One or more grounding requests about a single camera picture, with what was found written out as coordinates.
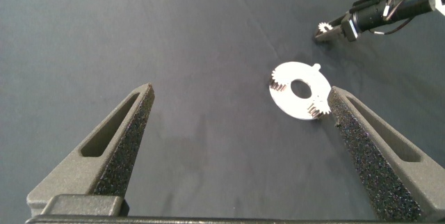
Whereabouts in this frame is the round white pin plate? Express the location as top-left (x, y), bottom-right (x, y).
top-left (268, 61), bottom-right (332, 121)

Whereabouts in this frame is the dark rectangular mat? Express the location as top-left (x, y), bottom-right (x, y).
top-left (0, 0), bottom-right (445, 222)

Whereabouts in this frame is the small steel spur gear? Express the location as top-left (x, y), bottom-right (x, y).
top-left (307, 98), bottom-right (332, 120)
top-left (318, 22), bottom-right (334, 35)
top-left (268, 67), bottom-right (289, 93)

